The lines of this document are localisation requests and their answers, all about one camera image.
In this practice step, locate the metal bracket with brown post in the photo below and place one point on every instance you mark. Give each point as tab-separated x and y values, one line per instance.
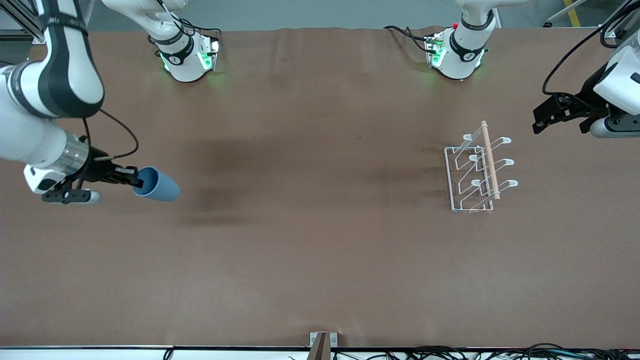
322	345

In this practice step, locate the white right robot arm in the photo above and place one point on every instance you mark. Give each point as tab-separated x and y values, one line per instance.
65	75

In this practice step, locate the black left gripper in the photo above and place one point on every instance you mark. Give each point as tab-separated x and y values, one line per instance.
588	98

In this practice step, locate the aluminium frame post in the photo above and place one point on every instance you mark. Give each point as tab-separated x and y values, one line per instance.
22	20
612	30

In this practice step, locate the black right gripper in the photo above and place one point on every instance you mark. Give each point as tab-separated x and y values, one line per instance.
98	168

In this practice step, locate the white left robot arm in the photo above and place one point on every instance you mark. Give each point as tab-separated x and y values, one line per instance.
457	60

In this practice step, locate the blue plastic cup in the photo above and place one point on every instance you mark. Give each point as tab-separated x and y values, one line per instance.
160	187

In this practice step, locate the brown table cover mat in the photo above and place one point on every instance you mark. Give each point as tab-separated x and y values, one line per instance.
320	250

